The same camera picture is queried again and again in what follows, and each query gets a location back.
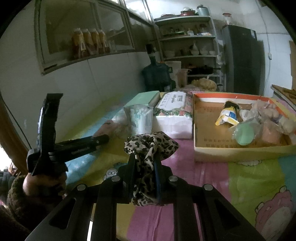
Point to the orange sponge in bag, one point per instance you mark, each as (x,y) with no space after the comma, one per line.
(270,134)

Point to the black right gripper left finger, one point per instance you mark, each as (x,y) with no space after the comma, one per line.
(89,211)

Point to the mint green box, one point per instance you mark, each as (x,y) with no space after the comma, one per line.
(150,98)

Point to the green sponge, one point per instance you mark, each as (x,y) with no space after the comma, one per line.
(245,132)

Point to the clear plastic bag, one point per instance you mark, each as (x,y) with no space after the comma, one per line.
(117,126)

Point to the orange rimmed cardboard box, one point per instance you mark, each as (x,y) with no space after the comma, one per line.
(215,143)

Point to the floral tissue pack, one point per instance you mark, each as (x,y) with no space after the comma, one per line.
(173,115)

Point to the wall cabinet with glass doors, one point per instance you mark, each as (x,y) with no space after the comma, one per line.
(67,32)

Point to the leopard print scrunchie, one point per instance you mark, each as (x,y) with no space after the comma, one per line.
(148,149)

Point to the metal shelf rack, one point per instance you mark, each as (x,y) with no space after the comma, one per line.
(191,41)

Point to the green water jug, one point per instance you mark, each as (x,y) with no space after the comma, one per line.
(156,75)

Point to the bag of yellow noodles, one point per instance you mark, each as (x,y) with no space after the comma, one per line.
(205,84)

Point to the left hand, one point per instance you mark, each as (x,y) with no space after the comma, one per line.
(34,185)

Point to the cardboard sheets on wall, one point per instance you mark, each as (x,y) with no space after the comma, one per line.
(293,63)

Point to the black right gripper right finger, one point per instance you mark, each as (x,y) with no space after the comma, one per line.
(201,213)

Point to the cotton swab cup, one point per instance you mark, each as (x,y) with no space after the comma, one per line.
(139,118)

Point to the yellow cartoon plush pouch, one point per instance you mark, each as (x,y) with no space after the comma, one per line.
(228,114)

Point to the dark grey refrigerator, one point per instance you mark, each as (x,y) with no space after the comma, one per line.
(242,58)

